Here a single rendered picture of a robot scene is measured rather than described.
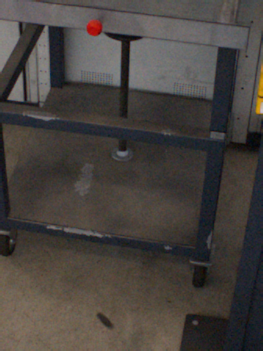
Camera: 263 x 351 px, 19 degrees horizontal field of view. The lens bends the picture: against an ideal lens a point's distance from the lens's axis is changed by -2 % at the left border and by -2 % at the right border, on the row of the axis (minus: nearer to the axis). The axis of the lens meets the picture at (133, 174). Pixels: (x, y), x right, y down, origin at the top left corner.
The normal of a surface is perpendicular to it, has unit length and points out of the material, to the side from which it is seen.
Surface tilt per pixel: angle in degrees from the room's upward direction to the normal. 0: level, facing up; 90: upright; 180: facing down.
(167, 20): 90
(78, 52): 90
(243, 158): 0
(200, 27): 90
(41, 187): 0
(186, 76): 90
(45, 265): 0
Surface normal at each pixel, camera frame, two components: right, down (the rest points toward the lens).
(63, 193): 0.03, -0.75
